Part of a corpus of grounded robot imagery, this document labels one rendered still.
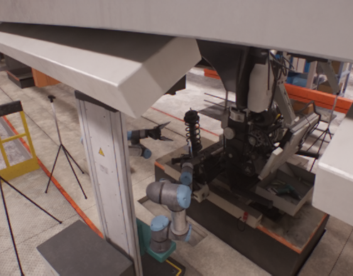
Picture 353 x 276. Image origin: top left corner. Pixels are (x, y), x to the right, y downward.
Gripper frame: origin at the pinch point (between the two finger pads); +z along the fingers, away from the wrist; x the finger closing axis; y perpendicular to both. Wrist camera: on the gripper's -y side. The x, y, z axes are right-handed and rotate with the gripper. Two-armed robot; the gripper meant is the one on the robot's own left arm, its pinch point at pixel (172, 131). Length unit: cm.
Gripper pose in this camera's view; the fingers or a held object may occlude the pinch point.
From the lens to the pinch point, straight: 202.5
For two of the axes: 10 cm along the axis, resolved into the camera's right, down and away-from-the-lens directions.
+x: 1.1, 9.2, 3.7
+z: 9.9, -1.2, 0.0
